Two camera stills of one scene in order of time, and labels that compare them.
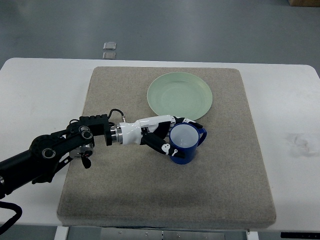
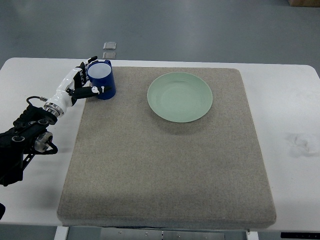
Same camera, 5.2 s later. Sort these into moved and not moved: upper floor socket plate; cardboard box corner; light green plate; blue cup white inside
Moved: blue cup white inside
Not moved: cardboard box corner; upper floor socket plate; light green plate
